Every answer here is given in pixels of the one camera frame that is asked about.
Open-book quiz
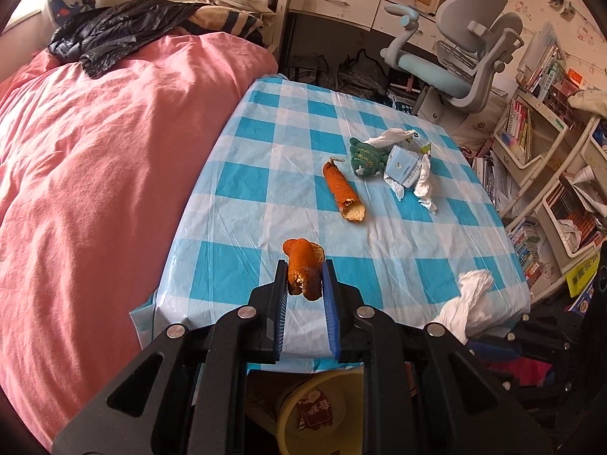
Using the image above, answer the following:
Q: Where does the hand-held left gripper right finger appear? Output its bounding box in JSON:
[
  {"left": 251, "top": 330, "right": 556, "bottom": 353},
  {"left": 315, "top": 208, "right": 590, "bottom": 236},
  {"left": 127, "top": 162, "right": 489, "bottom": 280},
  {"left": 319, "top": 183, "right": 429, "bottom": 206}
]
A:
[{"left": 321, "top": 260, "right": 553, "bottom": 455}]

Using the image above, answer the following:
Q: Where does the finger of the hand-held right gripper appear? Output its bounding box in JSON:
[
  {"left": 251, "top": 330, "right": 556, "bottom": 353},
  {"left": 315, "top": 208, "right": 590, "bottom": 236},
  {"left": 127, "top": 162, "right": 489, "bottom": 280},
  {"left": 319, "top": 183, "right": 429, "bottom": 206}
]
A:
[
  {"left": 505, "top": 312, "right": 584, "bottom": 339},
  {"left": 467, "top": 337, "right": 565, "bottom": 366}
]

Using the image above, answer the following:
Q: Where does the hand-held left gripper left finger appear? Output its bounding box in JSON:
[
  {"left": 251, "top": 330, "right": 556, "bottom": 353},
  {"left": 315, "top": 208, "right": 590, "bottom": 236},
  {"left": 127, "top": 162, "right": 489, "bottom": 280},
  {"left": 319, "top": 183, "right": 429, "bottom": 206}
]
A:
[{"left": 52, "top": 260, "right": 290, "bottom": 455}]

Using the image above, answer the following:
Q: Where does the curled orange peel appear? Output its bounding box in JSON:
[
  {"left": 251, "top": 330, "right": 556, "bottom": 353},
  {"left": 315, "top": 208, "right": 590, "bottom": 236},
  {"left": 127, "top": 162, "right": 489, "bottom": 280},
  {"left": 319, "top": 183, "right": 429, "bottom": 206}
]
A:
[{"left": 283, "top": 238, "right": 326, "bottom": 301}]

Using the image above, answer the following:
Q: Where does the large white tissue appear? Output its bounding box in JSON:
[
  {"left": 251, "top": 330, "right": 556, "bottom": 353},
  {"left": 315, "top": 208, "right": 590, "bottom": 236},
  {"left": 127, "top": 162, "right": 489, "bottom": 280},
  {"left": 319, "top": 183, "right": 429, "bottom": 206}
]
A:
[{"left": 434, "top": 269, "right": 495, "bottom": 344}]

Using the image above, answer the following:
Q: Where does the yellow plastic bucket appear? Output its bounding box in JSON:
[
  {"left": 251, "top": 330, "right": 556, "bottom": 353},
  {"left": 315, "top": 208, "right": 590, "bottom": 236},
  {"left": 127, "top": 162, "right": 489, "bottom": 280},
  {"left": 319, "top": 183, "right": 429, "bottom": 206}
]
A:
[{"left": 276, "top": 369, "right": 368, "bottom": 455}]

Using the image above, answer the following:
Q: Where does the long orange peel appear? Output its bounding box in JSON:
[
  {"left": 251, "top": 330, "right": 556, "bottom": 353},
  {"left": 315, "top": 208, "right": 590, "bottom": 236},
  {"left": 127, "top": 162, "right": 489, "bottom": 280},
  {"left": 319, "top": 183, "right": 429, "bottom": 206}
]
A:
[{"left": 323, "top": 159, "right": 367, "bottom": 223}]

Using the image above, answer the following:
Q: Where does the long white tissue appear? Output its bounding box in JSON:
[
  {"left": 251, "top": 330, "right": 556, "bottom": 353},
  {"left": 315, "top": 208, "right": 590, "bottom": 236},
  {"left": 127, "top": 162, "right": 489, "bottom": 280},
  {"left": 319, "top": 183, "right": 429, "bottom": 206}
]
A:
[{"left": 414, "top": 152, "right": 438, "bottom": 214}]

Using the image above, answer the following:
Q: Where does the row of books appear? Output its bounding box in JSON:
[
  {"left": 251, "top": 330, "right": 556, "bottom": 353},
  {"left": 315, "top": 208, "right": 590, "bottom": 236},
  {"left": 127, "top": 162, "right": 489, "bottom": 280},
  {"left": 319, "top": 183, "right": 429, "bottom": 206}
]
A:
[
  {"left": 508, "top": 218, "right": 545, "bottom": 287},
  {"left": 503, "top": 102, "right": 533, "bottom": 162},
  {"left": 525, "top": 40, "right": 567, "bottom": 98}
]

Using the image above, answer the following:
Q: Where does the red printed snack wrapper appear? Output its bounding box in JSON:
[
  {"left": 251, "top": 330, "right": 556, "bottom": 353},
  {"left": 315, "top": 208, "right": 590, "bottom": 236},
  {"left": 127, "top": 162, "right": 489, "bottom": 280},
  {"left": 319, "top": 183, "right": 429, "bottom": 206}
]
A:
[{"left": 296, "top": 386, "right": 335, "bottom": 432}]

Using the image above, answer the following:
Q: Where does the stack of papers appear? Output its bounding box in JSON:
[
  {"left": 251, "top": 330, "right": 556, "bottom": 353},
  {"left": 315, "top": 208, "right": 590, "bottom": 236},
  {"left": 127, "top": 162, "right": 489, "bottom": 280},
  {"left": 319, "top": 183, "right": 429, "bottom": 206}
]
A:
[{"left": 473, "top": 152, "right": 514, "bottom": 216}]

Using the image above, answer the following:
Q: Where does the blue checked tablecloth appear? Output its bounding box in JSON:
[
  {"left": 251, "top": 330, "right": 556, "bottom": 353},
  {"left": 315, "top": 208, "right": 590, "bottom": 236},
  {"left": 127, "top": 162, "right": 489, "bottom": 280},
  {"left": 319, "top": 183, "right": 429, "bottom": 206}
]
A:
[{"left": 130, "top": 75, "right": 532, "bottom": 375}]

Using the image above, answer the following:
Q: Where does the green plush toy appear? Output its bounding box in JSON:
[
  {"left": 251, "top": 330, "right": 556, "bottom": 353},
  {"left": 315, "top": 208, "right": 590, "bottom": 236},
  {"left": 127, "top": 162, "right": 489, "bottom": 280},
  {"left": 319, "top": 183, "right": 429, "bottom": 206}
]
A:
[{"left": 350, "top": 136, "right": 387, "bottom": 178}]

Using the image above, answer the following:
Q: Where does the blue tissue pack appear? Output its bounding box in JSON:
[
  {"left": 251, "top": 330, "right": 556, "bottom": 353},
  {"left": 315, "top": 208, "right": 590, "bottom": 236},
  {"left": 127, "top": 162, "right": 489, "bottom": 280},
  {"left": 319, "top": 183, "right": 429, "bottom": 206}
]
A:
[{"left": 383, "top": 146, "right": 425, "bottom": 200}]

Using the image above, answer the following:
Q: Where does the white bookshelf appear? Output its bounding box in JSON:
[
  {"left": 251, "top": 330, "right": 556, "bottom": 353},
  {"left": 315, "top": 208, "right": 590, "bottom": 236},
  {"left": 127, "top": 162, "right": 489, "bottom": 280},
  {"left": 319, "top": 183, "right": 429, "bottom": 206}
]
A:
[{"left": 474, "top": 24, "right": 607, "bottom": 295}]

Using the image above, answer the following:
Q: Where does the small printed carton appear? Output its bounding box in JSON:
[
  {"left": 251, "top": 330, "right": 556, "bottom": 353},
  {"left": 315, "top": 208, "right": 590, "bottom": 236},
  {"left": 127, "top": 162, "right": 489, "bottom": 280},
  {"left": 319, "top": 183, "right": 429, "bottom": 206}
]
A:
[{"left": 403, "top": 130, "right": 432, "bottom": 155}]

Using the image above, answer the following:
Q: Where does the pink blanket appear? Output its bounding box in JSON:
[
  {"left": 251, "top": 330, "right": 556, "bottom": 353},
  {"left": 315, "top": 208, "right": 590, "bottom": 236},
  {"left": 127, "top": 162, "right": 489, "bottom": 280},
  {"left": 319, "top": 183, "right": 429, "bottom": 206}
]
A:
[{"left": 0, "top": 33, "right": 280, "bottom": 451}]

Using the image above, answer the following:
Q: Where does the black plastic bag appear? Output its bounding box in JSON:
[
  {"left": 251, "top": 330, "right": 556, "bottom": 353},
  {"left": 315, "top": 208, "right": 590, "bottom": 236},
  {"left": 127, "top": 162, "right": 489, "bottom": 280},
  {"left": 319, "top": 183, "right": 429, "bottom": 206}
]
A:
[{"left": 338, "top": 50, "right": 390, "bottom": 96}]

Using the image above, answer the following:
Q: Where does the striped pillow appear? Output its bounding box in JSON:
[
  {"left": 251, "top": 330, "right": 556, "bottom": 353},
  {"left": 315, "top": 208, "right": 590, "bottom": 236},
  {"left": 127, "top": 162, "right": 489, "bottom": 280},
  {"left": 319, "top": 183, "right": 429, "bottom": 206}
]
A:
[{"left": 185, "top": 5, "right": 264, "bottom": 44}]

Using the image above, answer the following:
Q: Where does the grey and blue desk chair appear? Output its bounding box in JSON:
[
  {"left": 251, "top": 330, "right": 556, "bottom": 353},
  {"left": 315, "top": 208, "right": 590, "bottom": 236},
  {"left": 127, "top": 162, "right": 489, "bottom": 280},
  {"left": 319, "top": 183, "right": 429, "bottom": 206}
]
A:
[{"left": 379, "top": 0, "right": 525, "bottom": 115}]

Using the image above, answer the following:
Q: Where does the black puffer jacket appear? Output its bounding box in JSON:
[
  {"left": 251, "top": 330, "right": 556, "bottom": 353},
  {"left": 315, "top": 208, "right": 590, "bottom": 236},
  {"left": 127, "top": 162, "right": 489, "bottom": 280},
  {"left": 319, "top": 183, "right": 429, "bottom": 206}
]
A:
[{"left": 47, "top": 0, "right": 209, "bottom": 79}]

